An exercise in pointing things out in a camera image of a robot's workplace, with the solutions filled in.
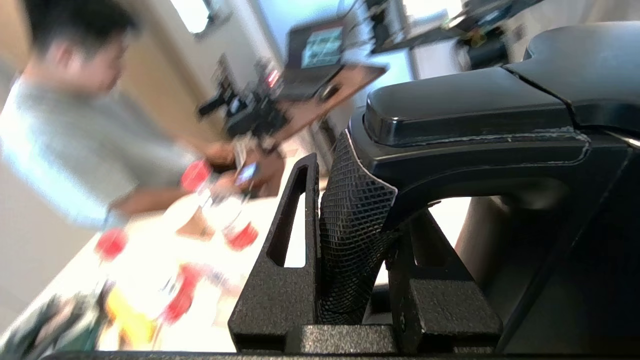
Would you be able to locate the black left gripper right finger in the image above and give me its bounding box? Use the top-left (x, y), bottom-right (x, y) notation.
top-left (387, 210), bottom-right (503, 353)

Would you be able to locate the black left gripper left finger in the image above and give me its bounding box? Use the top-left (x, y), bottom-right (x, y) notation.
top-left (228, 152), bottom-right (321, 351)

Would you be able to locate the black electric kettle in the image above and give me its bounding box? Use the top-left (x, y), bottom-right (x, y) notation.
top-left (320, 20), bottom-right (640, 356)

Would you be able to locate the black smartphone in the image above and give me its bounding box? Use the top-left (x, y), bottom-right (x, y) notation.
top-left (234, 161), bottom-right (261, 187)

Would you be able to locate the brown wooden desk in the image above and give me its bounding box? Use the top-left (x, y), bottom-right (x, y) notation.
top-left (270, 62), bottom-right (391, 146)

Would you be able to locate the black laptop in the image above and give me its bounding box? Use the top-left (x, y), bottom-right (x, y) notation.
top-left (285, 17), bottom-right (351, 101)

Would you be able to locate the person in grey shirt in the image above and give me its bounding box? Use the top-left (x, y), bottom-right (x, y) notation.
top-left (0, 0), bottom-right (201, 231)

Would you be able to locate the black teleoperation rig stand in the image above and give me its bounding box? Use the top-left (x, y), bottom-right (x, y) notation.
top-left (350, 0), bottom-right (546, 71)

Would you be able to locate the window with dark frame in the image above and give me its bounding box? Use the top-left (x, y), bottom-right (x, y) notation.
top-left (170, 0), bottom-right (231, 38)

